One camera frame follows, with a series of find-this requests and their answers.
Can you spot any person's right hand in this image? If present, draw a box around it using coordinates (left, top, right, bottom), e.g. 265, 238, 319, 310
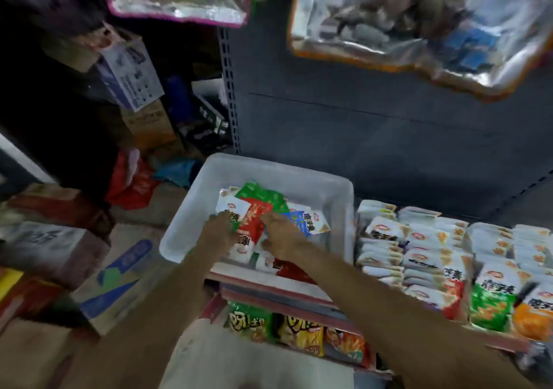
259, 213, 310, 260

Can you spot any person's left hand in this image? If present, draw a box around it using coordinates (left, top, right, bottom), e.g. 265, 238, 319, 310
197, 212, 243, 260

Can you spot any white plastic bin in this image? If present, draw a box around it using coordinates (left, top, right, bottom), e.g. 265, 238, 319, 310
160, 153, 355, 286

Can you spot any pile of snack packets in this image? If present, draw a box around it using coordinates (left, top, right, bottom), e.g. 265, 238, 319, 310
214, 181, 331, 284

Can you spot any gold display box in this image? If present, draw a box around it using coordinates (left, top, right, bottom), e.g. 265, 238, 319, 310
356, 199, 407, 286

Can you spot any blue display box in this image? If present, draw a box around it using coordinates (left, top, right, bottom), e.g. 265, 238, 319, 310
399, 206, 472, 316

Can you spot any green display box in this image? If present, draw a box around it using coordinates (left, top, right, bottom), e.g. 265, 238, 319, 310
469, 222, 532, 332

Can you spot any orange display box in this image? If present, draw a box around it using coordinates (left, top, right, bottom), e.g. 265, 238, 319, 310
512, 224, 553, 342

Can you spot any orange snack packet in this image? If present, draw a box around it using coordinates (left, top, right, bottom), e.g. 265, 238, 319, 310
514, 282, 553, 341

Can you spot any person's right forearm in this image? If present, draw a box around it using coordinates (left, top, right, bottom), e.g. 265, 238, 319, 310
289, 244, 515, 389

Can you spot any person's left forearm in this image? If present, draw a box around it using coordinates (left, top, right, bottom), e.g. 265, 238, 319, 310
56, 246, 230, 389

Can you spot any blue print cardboard carton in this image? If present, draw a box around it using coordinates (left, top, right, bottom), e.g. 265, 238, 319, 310
69, 222, 178, 335

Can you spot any plain brown cardboard carton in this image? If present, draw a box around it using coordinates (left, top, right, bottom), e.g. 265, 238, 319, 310
121, 99, 178, 150

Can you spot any white blue carton box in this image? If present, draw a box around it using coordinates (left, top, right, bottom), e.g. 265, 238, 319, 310
47, 23, 165, 113

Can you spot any orange trimmed toy snack bag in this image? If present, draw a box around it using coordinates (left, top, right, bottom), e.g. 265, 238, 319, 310
289, 0, 553, 100

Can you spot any blue plastic bag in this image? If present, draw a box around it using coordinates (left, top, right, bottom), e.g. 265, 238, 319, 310
156, 160, 202, 188

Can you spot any row of orange chip bags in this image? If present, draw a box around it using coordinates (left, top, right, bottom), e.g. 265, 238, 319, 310
226, 302, 374, 368

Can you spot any red plastic bag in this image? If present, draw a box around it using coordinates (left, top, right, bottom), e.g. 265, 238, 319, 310
105, 148, 161, 211

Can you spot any black green carton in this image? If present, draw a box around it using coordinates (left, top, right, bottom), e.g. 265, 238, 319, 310
192, 77, 230, 135

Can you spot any pale printed carton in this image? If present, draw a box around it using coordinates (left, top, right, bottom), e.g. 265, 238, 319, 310
0, 222, 112, 289

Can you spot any red yellow carton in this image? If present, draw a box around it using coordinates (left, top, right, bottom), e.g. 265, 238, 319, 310
0, 267, 62, 320

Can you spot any black plastic wrapped bundle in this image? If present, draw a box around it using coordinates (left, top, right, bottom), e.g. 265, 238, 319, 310
522, 341, 553, 381

